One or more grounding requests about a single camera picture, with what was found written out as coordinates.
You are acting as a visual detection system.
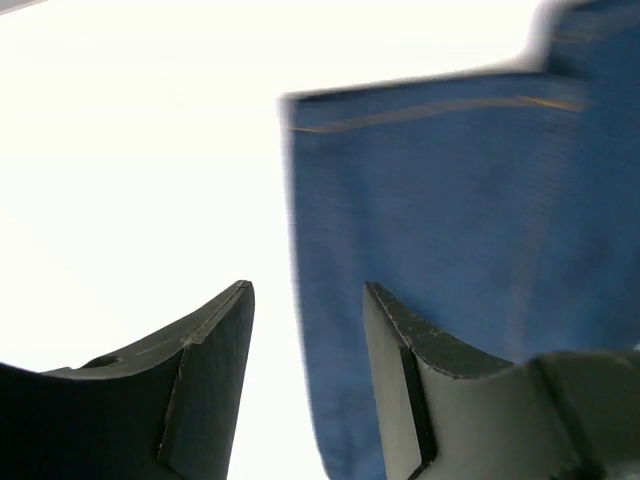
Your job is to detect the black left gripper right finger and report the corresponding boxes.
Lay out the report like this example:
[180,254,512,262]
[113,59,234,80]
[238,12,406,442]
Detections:
[363,283,639,480]

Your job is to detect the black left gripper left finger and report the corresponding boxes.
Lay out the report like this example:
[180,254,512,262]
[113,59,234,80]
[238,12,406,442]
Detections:
[1,280,255,480]

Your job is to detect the dark blue denim trousers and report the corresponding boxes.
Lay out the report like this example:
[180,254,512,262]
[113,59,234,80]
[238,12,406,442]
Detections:
[288,1,639,479]

